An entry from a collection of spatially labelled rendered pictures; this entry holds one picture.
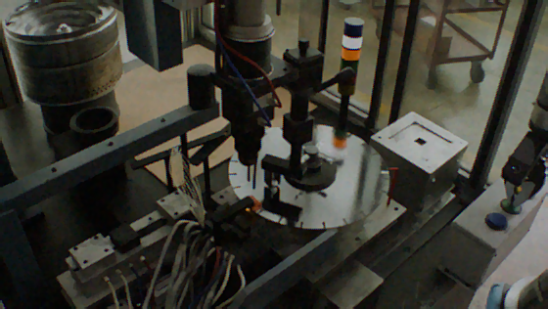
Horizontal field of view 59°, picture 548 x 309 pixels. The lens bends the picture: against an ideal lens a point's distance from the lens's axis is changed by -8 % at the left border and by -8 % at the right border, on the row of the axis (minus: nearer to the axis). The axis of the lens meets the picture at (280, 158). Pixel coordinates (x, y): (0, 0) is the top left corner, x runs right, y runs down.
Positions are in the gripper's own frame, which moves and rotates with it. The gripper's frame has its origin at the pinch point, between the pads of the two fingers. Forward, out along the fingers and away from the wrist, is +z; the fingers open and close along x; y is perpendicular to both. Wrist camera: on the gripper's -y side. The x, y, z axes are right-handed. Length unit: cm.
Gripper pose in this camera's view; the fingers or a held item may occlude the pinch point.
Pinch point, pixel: (512, 202)
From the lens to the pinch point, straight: 118.0
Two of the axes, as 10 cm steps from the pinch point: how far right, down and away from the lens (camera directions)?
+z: -0.4, 7.8, 6.2
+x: -6.8, -4.8, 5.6
